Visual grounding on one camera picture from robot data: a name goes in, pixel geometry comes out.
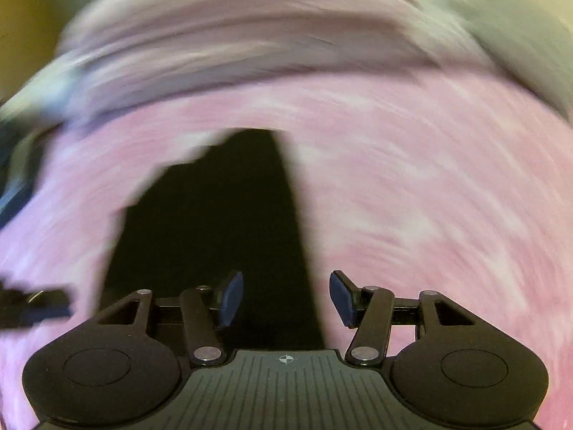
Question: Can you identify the pink floral blanket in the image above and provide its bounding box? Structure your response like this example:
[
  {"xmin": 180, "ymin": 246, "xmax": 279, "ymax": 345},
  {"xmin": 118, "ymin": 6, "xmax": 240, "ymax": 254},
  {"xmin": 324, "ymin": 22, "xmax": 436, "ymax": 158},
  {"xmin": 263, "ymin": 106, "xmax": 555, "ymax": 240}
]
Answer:
[{"xmin": 0, "ymin": 69, "xmax": 573, "ymax": 430}]

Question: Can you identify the pale green pillow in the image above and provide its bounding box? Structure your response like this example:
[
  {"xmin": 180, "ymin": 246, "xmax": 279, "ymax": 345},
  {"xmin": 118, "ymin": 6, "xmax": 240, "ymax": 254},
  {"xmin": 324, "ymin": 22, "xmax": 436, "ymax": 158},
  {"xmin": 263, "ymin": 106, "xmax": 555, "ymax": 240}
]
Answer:
[{"xmin": 371, "ymin": 0, "xmax": 573, "ymax": 117}]

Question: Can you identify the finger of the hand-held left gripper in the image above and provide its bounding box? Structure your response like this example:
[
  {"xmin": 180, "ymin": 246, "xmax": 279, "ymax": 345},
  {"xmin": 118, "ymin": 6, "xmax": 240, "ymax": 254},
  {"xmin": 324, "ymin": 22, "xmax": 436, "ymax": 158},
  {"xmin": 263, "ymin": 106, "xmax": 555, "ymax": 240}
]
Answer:
[{"xmin": 0, "ymin": 278, "xmax": 75, "ymax": 330}]

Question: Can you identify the dark blue cloth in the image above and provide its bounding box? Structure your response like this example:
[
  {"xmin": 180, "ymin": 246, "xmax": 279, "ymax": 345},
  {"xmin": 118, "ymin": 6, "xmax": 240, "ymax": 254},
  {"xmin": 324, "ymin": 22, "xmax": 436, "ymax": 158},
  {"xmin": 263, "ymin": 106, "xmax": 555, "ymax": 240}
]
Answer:
[{"xmin": 0, "ymin": 114, "xmax": 48, "ymax": 229}]

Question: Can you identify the pink striped bedding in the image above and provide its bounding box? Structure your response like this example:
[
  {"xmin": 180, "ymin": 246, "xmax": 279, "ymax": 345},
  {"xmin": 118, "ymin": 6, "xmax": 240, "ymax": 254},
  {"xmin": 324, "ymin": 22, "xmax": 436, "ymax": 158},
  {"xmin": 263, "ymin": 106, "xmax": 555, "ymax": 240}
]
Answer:
[{"xmin": 27, "ymin": 0, "xmax": 502, "ymax": 117}]

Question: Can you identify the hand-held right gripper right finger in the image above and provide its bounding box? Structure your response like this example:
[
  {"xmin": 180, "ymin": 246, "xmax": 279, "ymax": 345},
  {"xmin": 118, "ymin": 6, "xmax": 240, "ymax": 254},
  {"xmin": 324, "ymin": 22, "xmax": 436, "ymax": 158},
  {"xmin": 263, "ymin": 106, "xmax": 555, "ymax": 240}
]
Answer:
[{"xmin": 329, "ymin": 270, "xmax": 476, "ymax": 366}]

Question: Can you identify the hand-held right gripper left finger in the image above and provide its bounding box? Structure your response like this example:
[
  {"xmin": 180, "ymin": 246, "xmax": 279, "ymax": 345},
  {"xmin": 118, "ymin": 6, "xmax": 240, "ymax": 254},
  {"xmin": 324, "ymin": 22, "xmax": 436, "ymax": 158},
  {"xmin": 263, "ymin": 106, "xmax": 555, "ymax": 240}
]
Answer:
[{"xmin": 96, "ymin": 271, "xmax": 245, "ymax": 366}]

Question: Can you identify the black garment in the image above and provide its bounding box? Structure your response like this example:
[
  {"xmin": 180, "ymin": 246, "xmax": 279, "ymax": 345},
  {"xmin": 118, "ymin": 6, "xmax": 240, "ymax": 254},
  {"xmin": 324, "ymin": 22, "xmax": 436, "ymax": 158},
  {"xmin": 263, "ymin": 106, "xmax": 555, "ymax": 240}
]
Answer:
[{"xmin": 99, "ymin": 128, "xmax": 327, "ymax": 351}]

